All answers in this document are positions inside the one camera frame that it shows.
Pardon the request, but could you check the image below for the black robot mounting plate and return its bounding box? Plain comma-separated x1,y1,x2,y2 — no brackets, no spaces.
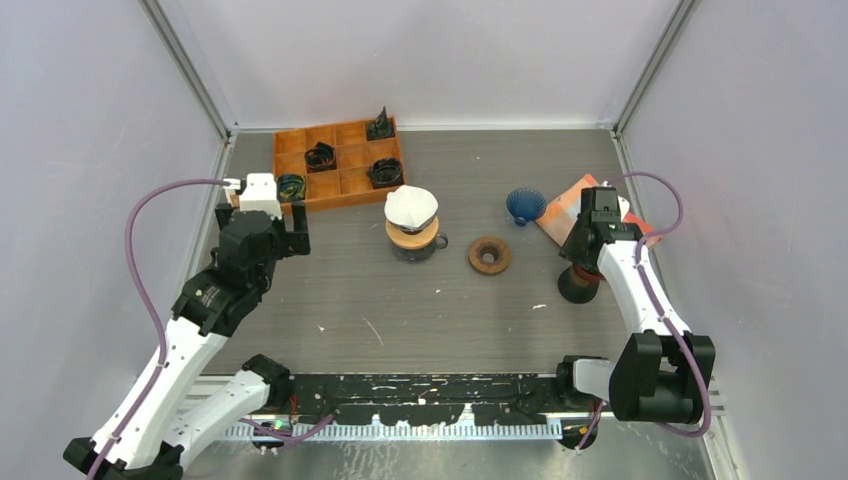
281,373,597,427

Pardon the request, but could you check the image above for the orange grey folded cloth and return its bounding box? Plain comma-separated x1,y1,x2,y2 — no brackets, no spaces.
535,174,655,247

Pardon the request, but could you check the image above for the blue glass dripper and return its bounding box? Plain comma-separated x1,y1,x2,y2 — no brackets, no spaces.
506,188,547,227

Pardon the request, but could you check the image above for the rolled black tie back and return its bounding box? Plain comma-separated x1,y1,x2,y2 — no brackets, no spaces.
365,107,395,141

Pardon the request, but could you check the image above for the dark wooden dripper ring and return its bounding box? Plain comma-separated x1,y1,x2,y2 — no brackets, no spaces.
468,236,513,277

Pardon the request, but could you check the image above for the light wooden dripper ring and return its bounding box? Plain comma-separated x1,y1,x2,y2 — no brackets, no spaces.
385,219,441,251

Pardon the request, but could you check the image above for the black round base disc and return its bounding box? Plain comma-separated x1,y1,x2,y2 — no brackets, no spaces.
557,266,601,304

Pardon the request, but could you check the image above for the rolled black tie right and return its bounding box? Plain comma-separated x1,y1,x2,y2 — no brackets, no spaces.
366,157,404,189

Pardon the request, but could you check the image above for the white paper coffee filter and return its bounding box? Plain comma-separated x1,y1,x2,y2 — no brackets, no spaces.
384,185,439,225

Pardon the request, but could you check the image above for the clear smoky glass dripper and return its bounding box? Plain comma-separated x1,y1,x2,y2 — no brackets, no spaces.
388,214,438,235

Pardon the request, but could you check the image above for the orange wooden compartment tray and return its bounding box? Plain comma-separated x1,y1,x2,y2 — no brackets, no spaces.
271,119,407,212

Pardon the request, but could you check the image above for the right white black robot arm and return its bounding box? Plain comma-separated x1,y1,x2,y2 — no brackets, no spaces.
554,186,716,425

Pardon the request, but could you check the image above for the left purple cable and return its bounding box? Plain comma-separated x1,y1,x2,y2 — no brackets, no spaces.
84,177,336,480

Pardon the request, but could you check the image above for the grey glass server jug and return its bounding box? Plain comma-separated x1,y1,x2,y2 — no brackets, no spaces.
392,232,449,263

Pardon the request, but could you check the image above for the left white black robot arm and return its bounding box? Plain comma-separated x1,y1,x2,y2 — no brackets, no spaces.
63,203,310,479

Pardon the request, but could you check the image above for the rolled black tie middle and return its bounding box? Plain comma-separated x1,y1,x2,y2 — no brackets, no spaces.
304,142,337,173

